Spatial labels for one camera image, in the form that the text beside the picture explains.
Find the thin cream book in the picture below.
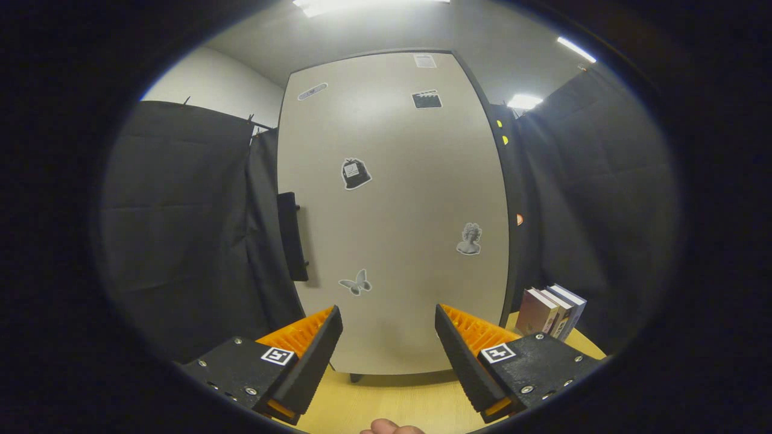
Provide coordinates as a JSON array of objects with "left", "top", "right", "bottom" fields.
[{"left": 542, "top": 288, "right": 574, "bottom": 338}]

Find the dark grey cabinet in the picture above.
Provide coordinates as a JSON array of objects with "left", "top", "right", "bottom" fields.
[{"left": 271, "top": 47, "right": 525, "bottom": 385}]

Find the black door handle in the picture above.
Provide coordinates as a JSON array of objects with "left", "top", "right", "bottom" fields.
[{"left": 277, "top": 192, "right": 309, "bottom": 282}]

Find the long ceiling light panel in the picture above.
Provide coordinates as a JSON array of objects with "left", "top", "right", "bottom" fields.
[{"left": 294, "top": 0, "right": 451, "bottom": 17}]

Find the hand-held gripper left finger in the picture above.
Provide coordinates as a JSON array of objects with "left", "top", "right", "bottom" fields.
[{"left": 181, "top": 304, "right": 344, "bottom": 426}]

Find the black backdrop cloth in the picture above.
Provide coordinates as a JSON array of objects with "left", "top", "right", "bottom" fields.
[{"left": 100, "top": 63, "right": 682, "bottom": 362}]

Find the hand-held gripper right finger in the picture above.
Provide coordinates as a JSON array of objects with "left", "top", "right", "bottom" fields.
[{"left": 434, "top": 303, "right": 609, "bottom": 424}]

